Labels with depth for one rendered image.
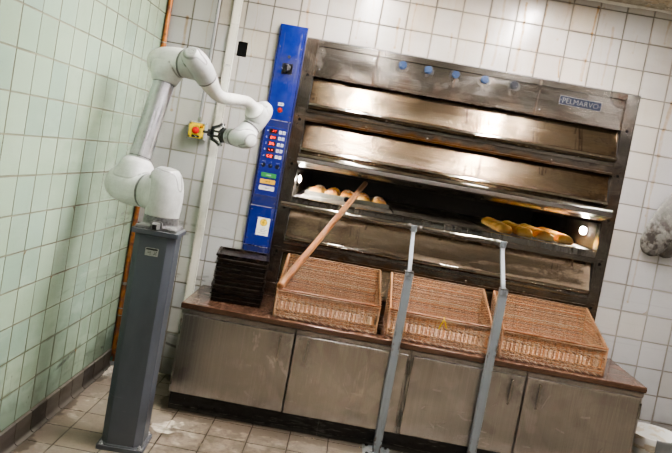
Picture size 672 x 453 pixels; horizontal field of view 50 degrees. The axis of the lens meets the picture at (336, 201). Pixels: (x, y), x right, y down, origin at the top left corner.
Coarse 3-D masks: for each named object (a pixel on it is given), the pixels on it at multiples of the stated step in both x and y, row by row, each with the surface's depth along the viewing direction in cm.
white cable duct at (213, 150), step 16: (240, 0) 412; (240, 16) 414; (224, 64) 415; (224, 80) 415; (208, 160) 418; (208, 176) 419; (208, 192) 419; (192, 256) 422; (192, 272) 422; (192, 288) 423
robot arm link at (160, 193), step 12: (156, 168) 317; (168, 168) 320; (144, 180) 317; (156, 180) 313; (168, 180) 314; (180, 180) 318; (144, 192) 315; (156, 192) 313; (168, 192) 313; (180, 192) 318; (144, 204) 316; (156, 204) 313; (168, 204) 314; (180, 204) 319; (156, 216) 314; (168, 216) 315
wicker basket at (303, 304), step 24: (312, 264) 417; (336, 264) 418; (288, 288) 414; (312, 288) 415; (336, 288) 415; (360, 288) 415; (288, 312) 373; (312, 312) 373; (336, 312) 405; (360, 312) 373
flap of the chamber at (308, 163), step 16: (304, 160) 404; (368, 176) 413; (384, 176) 403; (400, 176) 403; (448, 192) 418; (464, 192) 407; (480, 192) 402; (496, 192) 402; (544, 208) 412; (560, 208) 401; (576, 208) 401
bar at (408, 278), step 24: (360, 216) 382; (480, 240) 381; (408, 264) 365; (504, 264) 372; (408, 288) 360; (504, 288) 362; (384, 384) 366; (480, 384) 365; (384, 408) 364; (480, 408) 363
